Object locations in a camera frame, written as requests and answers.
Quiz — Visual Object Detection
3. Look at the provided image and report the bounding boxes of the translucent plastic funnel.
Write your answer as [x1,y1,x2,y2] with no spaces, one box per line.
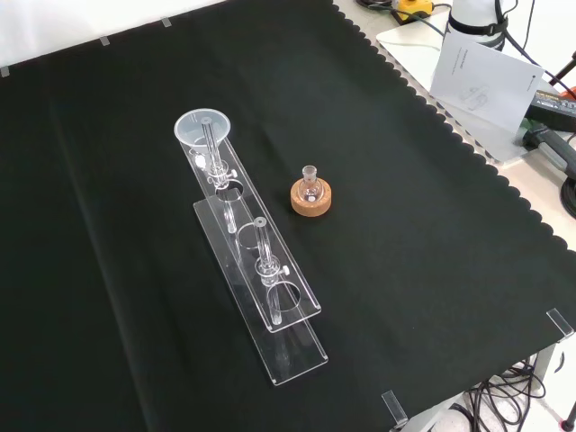
[174,107,232,175]

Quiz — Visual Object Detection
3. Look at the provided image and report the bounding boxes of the dark green cable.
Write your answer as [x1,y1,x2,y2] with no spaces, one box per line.
[357,0,451,41]

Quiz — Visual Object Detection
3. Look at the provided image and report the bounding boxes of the cork ring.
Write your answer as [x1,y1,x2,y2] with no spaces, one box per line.
[290,178,334,219]

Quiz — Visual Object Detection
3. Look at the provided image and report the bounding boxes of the small round-bottom glass flask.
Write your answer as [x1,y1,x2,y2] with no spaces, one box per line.
[300,165,325,204]

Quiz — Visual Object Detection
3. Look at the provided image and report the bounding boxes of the grey bench leg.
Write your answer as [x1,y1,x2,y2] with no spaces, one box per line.
[533,339,569,395]

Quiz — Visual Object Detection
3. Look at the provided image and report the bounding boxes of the clear acrylic funnel stand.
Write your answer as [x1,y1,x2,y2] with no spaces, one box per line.
[181,117,329,388]

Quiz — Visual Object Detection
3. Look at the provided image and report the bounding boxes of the black coiled cable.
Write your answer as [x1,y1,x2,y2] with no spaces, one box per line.
[559,174,576,213]

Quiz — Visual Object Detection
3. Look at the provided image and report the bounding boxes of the black power adapter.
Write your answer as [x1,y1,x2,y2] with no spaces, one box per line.
[525,87,576,132]

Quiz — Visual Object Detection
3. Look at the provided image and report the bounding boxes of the clear cloth clamp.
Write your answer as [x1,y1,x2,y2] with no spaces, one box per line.
[381,390,410,429]
[545,308,576,338]

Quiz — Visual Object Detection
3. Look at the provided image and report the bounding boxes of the yellow stop button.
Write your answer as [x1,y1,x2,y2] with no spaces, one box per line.
[390,0,434,23]

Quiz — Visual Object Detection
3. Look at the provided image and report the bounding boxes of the black cable tangle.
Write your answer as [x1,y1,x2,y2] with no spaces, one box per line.
[463,355,548,432]

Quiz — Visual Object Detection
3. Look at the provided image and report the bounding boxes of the black bench cloth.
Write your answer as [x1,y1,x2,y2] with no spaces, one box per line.
[0,0,576,432]

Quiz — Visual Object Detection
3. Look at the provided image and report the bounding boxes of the pale board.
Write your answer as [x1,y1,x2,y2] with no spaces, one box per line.
[375,24,544,164]

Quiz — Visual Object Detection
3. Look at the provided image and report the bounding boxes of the grey cable plug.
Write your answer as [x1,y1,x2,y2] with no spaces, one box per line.
[517,121,576,177]

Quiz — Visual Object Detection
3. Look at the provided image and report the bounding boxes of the white paper booklet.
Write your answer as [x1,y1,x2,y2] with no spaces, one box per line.
[429,33,545,136]

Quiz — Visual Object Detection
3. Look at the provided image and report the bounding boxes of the black tripod leg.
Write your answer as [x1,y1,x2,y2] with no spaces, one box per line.
[547,49,576,91]

